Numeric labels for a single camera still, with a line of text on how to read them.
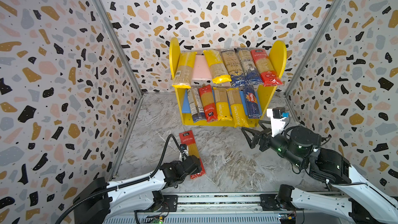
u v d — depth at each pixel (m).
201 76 0.73
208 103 0.93
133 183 0.47
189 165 0.61
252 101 0.93
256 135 0.48
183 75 0.69
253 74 0.69
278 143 0.48
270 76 0.68
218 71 0.70
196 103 0.92
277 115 0.46
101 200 0.40
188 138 0.93
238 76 0.69
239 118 0.85
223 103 0.93
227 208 0.73
